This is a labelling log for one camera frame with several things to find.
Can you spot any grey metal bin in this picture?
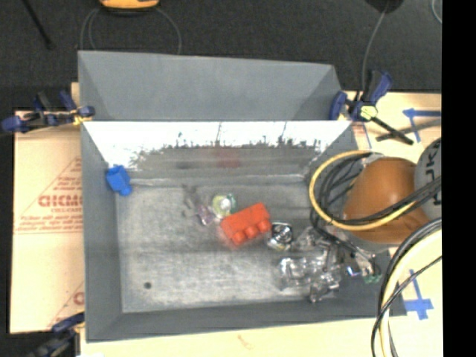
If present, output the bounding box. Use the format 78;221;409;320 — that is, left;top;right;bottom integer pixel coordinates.
77;50;405;342

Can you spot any clear glass thing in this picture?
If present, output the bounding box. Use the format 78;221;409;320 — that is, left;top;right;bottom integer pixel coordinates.
309;272;341;304
277;255;318;292
293;226;328;254

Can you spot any yellow-green clear round thing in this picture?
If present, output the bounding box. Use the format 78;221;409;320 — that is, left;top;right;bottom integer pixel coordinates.
211;193;238;217

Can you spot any red toy brick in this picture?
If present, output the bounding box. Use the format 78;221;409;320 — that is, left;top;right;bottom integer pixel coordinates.
219;202;273;245

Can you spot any brown cardboard board, red print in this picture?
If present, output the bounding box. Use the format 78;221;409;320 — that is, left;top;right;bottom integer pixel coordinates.
8;82;87;335

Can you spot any purple clear plastic thing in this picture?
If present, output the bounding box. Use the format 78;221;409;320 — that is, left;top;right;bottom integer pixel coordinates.
196;203;218;227

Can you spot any shiny silver metal thing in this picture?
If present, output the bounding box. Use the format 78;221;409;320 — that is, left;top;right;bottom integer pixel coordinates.
266;221;294;253

